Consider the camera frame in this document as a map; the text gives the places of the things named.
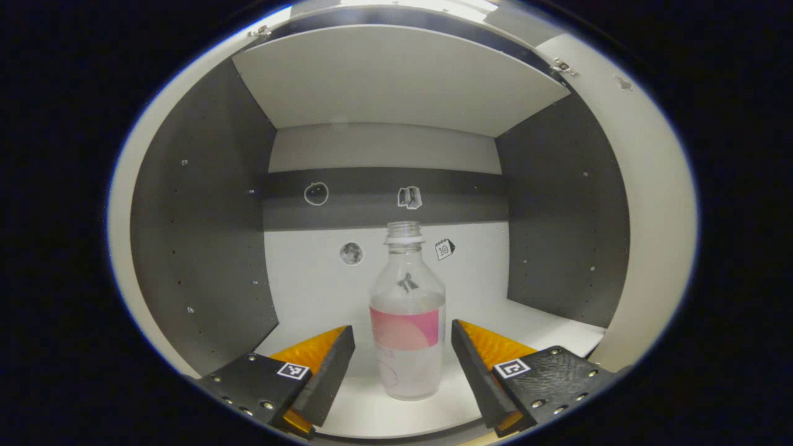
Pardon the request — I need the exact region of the white and grey cabinet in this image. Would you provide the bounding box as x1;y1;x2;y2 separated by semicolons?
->
130;0;633;434

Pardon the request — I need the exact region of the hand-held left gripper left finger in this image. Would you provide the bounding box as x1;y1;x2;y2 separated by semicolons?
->
197;324;357;440

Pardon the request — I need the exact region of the clear plastic bottle pink label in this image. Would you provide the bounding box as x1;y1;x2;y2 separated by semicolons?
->
369;221;447;401

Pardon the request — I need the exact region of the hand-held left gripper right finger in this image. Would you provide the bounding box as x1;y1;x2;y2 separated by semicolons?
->
450;319;620;437

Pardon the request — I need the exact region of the white cabinet door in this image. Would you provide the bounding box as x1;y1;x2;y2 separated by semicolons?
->
536;34;698;372
108;25;273;380

